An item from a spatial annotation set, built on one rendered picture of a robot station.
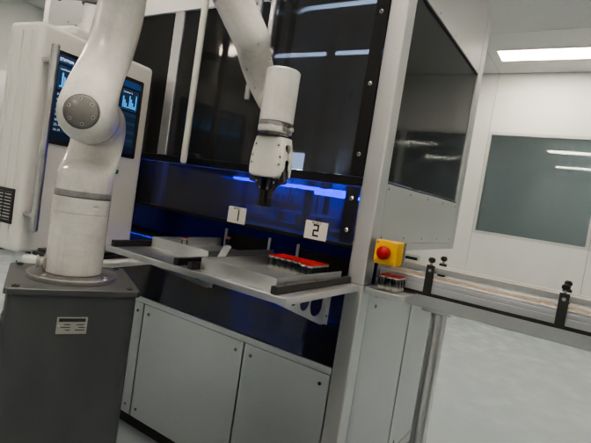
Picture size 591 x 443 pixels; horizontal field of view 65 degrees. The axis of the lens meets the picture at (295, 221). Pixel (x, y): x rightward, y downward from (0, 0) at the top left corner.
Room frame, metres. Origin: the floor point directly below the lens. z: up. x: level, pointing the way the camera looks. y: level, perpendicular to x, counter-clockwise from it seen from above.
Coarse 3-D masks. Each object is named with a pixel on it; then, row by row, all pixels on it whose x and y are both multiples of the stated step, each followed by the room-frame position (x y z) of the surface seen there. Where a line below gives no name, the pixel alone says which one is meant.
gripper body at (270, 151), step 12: (264, 144) 1.12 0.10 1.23; (276, 144) 1.10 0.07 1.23; (288, 144) 1.11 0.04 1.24; (252, 156) 1.14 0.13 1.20; (264, 156) 1.12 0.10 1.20; (276, 156) 1.10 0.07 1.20; (288, 156) 1.11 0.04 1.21; (252, 168) 1.14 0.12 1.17; (264, 168) 1.12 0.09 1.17; (276, 168) 1.10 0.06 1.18; (288, 168) 1.12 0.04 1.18
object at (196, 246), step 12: (156, 240) 1.53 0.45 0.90; (168, 240) 1.50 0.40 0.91; (180, 240) 1.64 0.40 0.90; (192, 240) 1.69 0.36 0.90; (204, 240) 1.74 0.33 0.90; (216, 240) 1.80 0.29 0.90; (180, 252) 1.46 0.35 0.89; (192, 252) 1.44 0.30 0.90; (204, 252) 1.41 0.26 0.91; (216, 252) 1.43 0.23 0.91; (240, 252) 1.53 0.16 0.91; (252, 252) 1.58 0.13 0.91; (264, 252) 1.64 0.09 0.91
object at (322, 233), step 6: (306, 222) 1.53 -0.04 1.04; (312, 222) 1.51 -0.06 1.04; (318, 222) 1.50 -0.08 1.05; (324, 222) 1.49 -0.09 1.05; (306, 228) 1.52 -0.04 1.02; (312, 228) 1.51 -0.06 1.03; (324, 228) 1.49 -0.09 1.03; (306, 234) 1.52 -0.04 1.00; (318, 234) 1.50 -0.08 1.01; (324, 234) 1.49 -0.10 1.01; (318, 240) 1.50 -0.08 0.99; (324, 240) 1.48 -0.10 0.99
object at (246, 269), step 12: (204, 264) 1.26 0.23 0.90; (216, 264) 1.23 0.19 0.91; (228, 264) 1.35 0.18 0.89; (240, 264) 1.40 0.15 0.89; (252, 264) 1.45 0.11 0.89; (264, 264) 1.50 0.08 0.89; (228, 276) 1.21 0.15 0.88; (240, 276) 1.19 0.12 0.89; (252, 276) 1.16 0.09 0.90; (264, 276) 1.14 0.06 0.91; (276, 276) 1.33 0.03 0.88; (288, 276) 1.36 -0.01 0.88; (300, 276) 1.21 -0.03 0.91; (312, 276) 1.26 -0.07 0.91; (324, 276) 1.32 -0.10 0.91; (336, 276) 1.38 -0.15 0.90; (264, 288) 1.14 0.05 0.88
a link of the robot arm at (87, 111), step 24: (120, 0) 1.01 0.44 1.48; (144, 0) 1.04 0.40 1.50; (96, 24) 1.01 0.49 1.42; (120, 24) 1.01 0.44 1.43; (96, 48) 1.00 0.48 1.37; (120, 48) 1.02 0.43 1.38; (72, 72) 0.98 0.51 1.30; (96, 72) 0.98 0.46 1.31; (120, 72) 1.01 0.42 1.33; (72, 96) 0.95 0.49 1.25; (96, 96) 0.96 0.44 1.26; (72, 120) 0.94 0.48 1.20; (96, 120) 0.95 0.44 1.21
